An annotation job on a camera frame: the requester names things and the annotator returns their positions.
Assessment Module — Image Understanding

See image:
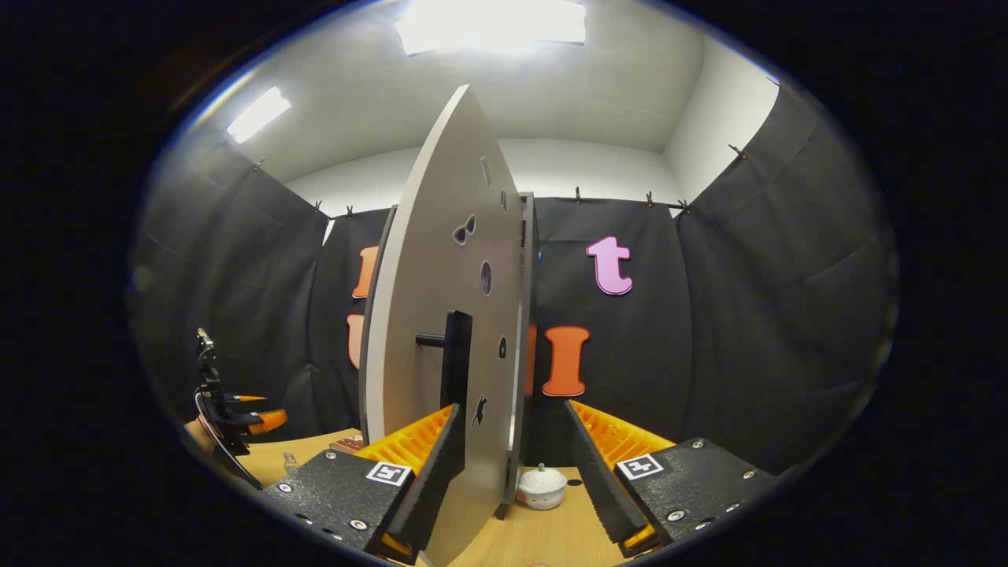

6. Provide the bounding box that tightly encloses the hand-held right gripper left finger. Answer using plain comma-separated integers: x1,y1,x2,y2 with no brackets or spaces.
264,403,465,565

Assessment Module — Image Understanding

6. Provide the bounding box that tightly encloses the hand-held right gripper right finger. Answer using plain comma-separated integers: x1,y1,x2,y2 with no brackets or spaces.
564,399,776,558

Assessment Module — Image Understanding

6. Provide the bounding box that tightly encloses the black door handle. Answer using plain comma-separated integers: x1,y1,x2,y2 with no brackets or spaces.
415,309,474,410

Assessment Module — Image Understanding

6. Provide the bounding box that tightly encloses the beige cabinet door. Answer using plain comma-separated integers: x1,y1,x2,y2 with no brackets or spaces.
358,84,524,567

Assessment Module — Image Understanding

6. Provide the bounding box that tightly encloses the white lidded jar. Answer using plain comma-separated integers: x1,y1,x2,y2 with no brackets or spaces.
517,463,569,511

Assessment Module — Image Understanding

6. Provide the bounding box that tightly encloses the black backdrop cloth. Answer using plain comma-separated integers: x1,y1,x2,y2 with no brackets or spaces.
130,79,899,477

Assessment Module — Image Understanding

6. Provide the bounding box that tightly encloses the small ceiling light panel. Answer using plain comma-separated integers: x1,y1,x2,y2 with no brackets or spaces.
226,85,292,145

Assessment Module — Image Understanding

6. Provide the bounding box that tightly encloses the row of black cloth clips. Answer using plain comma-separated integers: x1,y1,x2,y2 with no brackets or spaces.
250,144,745,217

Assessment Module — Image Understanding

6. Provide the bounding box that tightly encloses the large ceiling light panel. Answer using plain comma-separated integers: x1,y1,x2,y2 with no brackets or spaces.
394,0,587,56

